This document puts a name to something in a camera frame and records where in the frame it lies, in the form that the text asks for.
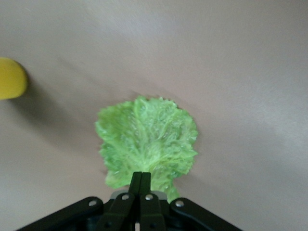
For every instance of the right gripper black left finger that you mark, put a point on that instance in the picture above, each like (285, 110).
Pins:
(113, 211)

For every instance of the green lettuce leaf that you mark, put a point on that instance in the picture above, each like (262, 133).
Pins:
(146, 139)

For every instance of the yellow mustard squeeze bottle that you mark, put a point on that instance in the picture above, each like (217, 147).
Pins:
(10, 78)

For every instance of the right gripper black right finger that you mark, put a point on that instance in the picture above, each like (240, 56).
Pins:
(168, 214)

